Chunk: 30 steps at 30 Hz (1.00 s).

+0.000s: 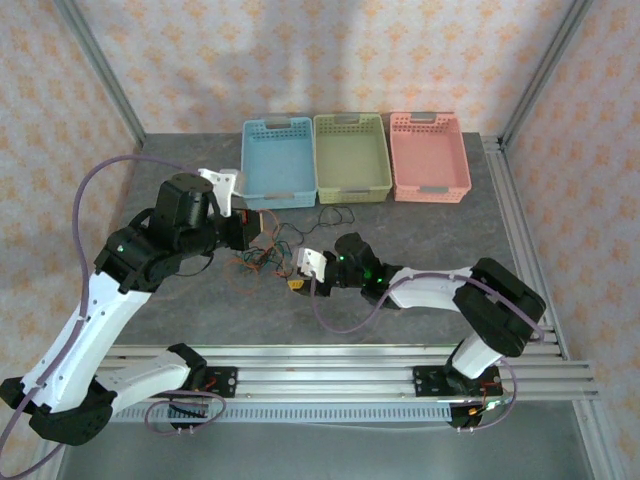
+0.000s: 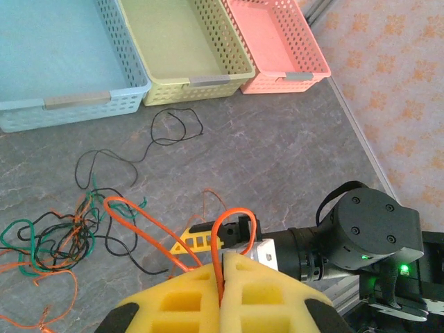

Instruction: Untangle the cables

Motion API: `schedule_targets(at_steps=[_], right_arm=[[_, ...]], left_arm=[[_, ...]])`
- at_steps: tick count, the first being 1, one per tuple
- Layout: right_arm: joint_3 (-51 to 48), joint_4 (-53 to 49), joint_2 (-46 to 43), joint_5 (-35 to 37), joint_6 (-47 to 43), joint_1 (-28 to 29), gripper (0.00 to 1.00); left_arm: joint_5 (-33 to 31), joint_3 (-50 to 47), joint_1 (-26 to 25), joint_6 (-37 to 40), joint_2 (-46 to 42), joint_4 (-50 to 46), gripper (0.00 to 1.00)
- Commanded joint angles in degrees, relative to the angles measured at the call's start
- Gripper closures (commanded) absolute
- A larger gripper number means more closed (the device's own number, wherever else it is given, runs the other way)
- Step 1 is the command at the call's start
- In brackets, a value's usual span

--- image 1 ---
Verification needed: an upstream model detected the blue plastic basket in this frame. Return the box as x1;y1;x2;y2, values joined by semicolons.
240;117;319;210

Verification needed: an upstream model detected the yellow-green plastic basket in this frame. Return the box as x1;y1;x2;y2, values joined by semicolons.
312;113;394;205

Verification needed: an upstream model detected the pink plastic basket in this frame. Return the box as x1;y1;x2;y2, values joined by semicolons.
388;111;473;204

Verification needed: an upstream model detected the grey metal shelf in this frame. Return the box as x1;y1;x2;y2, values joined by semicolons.
57;422;599;480

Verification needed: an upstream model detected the black electronics board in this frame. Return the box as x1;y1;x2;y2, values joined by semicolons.
447;397;514;434
167;402;211;432

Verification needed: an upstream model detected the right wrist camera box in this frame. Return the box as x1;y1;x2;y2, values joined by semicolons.
294;247;329;282

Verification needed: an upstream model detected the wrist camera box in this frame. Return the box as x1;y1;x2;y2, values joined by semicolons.
294;247;329;282
198;168;247;219

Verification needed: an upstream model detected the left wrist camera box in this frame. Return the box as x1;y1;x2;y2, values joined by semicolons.
198;168;247;219

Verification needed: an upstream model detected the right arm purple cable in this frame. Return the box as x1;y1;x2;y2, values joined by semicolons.
309;269;549;435

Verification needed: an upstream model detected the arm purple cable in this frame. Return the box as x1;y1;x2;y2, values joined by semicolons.
309;269;549;435
0;153;227;480

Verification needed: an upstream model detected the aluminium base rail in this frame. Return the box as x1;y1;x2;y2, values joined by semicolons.
52;344;601;401

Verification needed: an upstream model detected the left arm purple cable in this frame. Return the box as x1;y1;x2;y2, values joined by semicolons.
0;153;227;480

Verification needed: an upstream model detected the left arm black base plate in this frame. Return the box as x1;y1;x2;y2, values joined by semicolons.
189;366;239;400

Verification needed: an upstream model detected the grey slotted cable duct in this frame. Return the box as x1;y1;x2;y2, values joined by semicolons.
107;403;454;426

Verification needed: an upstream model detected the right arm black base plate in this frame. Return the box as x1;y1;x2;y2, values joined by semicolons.
410;364;503;399

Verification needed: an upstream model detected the aluminium frame post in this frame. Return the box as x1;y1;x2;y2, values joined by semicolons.
499;0;596;146
54;0;147;146

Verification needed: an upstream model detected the aluminium side rail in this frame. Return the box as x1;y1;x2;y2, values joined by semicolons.
479;133;571;361

